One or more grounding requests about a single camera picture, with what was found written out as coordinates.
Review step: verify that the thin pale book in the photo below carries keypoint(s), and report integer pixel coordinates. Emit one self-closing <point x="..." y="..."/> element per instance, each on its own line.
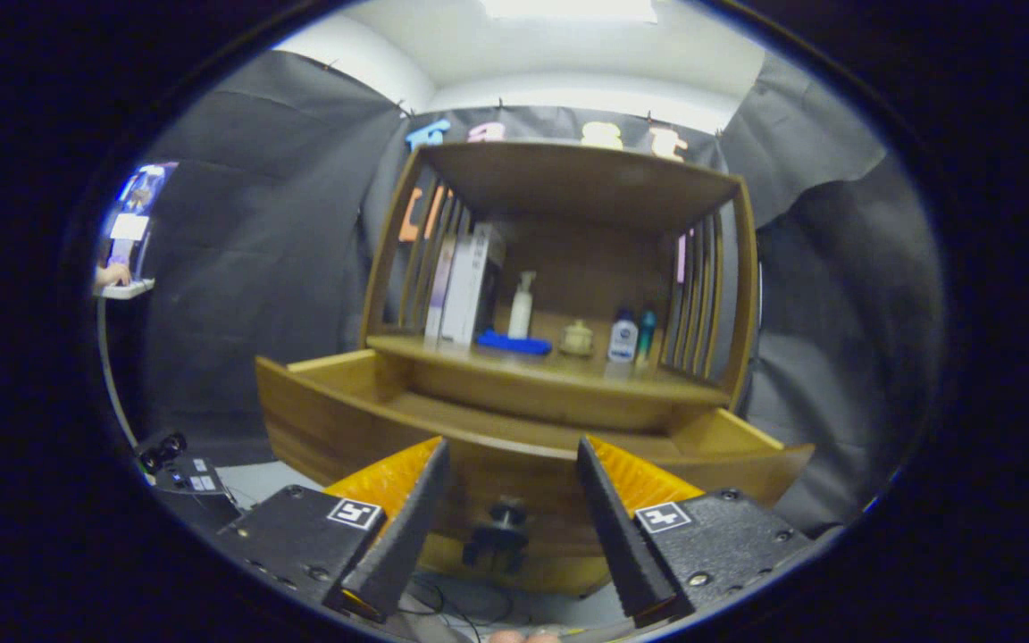
<point x="439" y="295"/>

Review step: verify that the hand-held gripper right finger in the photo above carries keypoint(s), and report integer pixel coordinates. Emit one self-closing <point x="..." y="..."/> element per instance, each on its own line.
<point x="622" y="536"/>

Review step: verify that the wooden countertop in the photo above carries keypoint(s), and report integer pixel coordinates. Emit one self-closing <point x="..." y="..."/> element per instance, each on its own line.
<point x="559" y="369"/>

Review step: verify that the thick white book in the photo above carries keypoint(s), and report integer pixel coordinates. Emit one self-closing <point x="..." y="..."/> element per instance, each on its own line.
<point x="470" y="295"/>

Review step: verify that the black backdrop cloth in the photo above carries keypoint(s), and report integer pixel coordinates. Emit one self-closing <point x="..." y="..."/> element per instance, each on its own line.
<point x="255" y="268"/>

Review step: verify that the white pump bottle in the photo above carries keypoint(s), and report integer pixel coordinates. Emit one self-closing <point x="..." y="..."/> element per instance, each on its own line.
<point x="522" y="313"/>

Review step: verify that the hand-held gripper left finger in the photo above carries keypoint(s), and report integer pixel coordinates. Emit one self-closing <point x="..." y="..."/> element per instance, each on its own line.
<point x="403" y="536"/>

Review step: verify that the white desk edge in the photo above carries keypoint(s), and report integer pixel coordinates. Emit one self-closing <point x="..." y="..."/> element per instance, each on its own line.
<point x="126" y="288"/>

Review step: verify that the black camera device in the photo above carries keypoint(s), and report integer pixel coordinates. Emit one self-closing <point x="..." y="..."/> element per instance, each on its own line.
<point x="193" y="487"/>

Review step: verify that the black drawer knob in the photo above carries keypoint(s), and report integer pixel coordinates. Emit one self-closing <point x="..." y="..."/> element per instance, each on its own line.
<point x="508" y="514"/>

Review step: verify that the white lotion bottle blue cap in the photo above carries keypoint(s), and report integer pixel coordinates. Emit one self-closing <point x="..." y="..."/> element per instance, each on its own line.
<point x="623" y="339"/>

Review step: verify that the blue folded cloth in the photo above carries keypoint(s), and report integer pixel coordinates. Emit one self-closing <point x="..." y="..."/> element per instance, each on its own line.
<point x="514" y="343"/>

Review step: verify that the wooden cabinet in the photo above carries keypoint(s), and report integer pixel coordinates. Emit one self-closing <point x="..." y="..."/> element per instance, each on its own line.
<point x="586" y="187"/>

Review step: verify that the computer monitor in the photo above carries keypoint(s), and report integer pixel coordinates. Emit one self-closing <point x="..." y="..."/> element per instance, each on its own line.
<point x="135" y="214"/>

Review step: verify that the teal slim bottle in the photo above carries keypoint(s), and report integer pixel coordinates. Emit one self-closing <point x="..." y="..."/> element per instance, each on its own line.
<point x="646" y="335"/>

